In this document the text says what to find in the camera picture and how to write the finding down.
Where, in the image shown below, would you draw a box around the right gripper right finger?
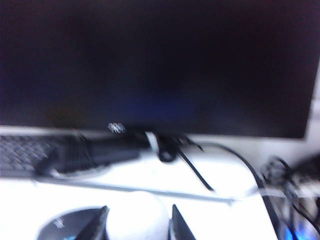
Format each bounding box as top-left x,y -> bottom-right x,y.
169,204 -> 197,240

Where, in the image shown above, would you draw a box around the white feather shuttlecock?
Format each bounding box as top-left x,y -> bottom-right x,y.
104,192 -> 173,240

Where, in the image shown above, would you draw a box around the white desk riser board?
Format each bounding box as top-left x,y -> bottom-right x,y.
0,178 -> 280,240

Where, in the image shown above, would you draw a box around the black AOC computer monitor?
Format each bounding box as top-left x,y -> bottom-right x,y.
0,0 -> 320,201

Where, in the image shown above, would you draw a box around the thin white cable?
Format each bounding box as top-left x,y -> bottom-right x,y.
249,186 -> 303,200

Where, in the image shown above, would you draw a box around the long black power cable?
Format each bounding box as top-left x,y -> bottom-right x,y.
192,141 -> 281,236

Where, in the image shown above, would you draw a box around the tangled black cables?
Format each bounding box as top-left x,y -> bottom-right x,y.
259,153 -> 320,240

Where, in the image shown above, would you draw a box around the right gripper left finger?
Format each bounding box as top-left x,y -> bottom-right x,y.
74,205 -> 110,240

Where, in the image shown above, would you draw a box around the black computer keyboard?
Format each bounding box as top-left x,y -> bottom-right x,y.
0,134 -> 61,180

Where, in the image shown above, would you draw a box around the thin straight black cable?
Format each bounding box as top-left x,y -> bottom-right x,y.
174,147 -> 215,193

